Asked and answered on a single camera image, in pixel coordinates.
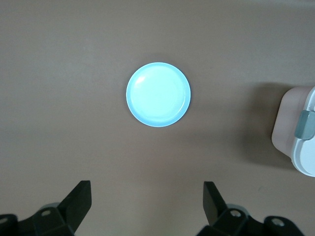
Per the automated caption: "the light blue round plate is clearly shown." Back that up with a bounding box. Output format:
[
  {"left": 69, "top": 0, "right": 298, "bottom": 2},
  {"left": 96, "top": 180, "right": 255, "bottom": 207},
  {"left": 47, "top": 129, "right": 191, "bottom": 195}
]
[{"left": 126, "top": 62, "right": 191, "bottom": 128}]

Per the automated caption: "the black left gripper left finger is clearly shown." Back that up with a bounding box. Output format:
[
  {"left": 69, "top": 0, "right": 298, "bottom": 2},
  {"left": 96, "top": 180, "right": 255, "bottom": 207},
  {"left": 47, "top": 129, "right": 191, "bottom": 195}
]
[{"left": 0, "top": 180, "right": 93, "bottom": 236}]

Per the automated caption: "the grey box latch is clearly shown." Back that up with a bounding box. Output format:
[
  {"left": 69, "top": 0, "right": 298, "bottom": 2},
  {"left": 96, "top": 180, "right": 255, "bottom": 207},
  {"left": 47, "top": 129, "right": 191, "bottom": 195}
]
[{"left": 294, "top": 110, "right": 315, "bottom": 140}]

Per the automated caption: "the white lidded storage box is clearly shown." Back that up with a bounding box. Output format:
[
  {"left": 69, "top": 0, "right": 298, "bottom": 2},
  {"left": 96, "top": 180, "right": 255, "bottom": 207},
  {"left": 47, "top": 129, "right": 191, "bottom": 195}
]
[{"left": 271, "top": 85, "right": 315, "bottom": 177}]

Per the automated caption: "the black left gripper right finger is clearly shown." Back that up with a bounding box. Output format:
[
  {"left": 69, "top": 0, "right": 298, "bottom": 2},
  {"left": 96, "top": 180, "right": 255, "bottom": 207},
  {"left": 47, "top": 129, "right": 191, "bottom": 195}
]
[{"left": 196, "top": 181, "right": 306, "bottom": 236}]

